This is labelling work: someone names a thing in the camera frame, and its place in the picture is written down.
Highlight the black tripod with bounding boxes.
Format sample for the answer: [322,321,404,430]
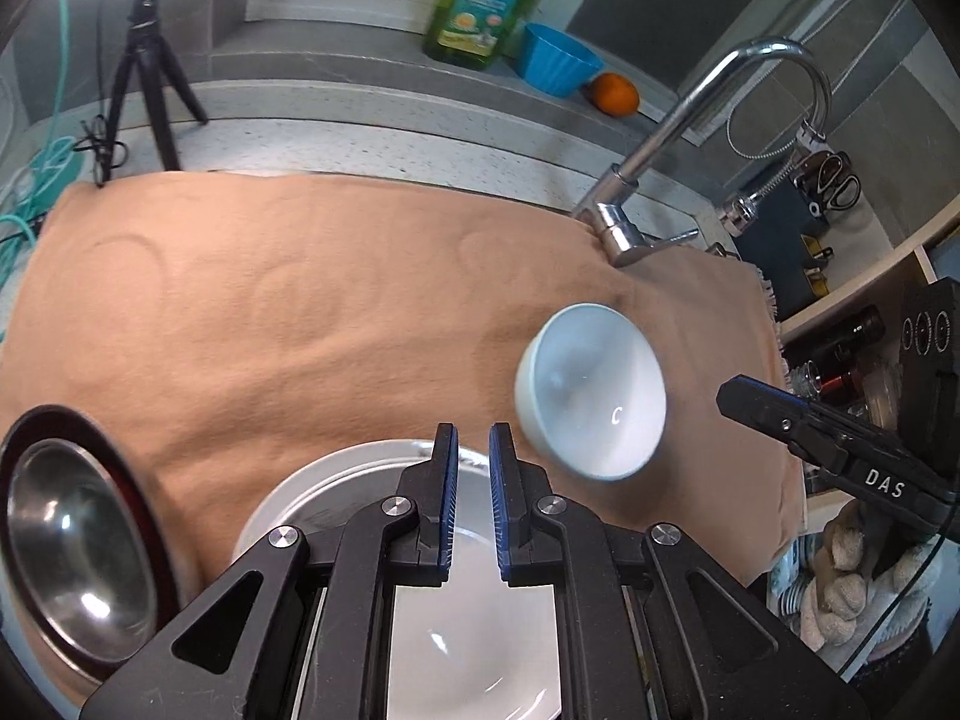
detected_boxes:
[79,0,209,188]

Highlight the stainless steel bowl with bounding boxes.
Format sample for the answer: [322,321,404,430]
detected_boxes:
[0,405,185,691]

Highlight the glass jar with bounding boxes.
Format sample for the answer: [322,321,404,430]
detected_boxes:
[862,360,901,421]

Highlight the large white plate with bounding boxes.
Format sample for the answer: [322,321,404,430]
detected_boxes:
[231,439,560,720]

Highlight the orange fruit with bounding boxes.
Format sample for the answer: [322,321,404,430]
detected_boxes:
[589,73,641,117]

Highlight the light blue bowl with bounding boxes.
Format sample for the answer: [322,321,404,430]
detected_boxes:
[514,302,668,482]

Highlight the blue pleated bowl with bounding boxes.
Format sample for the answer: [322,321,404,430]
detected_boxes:
[517,22,605,98]

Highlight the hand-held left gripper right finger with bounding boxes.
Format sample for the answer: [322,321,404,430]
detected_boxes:
[489,422,871,720]

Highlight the chrome faucet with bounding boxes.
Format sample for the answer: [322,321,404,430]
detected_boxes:
[570,37,833,267]

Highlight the black scissors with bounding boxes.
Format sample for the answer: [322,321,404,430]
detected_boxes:
[795,154,862,215]

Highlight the person's right hand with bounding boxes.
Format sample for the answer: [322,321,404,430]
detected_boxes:
[799,499,931,650]

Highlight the dark bottle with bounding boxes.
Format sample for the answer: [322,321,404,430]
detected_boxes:
[806,307,886,361]

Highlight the teal cable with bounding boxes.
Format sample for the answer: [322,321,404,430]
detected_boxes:
[0,0,76,241]

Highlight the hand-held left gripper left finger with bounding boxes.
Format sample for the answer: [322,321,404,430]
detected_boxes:
[79,424,460,720]

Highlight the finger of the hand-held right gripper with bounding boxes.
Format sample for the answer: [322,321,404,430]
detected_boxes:
[716,373,848,470]

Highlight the metal sprayer hose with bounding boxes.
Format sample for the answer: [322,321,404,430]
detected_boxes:
[718,120,826,237]

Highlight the green dish soap bottle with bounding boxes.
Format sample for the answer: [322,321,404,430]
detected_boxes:
[424,0,563,68]

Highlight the dark knife holder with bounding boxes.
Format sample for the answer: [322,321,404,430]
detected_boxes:
[739,180,833,301]

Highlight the beige cloth mat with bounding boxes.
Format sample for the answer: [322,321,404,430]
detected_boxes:
[0,169,811,706]

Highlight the white shelf cabinet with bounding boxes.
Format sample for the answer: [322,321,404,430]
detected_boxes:
[780,195,960,496]

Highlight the patterned ceramic cup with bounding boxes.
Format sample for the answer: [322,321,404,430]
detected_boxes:
[772,540,815,616]

